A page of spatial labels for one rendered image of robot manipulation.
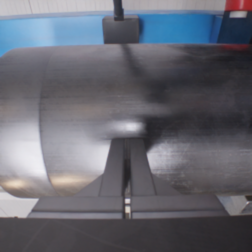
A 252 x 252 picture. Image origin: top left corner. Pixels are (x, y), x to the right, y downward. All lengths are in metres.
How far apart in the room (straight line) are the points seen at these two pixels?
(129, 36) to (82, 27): 0.16
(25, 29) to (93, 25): 0.21
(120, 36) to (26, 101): 0.38
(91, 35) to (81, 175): 0.49
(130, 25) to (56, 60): 0.34
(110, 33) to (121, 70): 0.34
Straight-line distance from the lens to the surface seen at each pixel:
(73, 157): 0.17
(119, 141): 0.15
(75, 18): 0.61
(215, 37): 0.63
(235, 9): 0.43
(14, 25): 0.69
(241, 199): 0.64
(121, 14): 0.48
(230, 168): 0.20
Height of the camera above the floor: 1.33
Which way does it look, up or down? level
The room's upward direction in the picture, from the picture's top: 91 degrees counter-clockwise
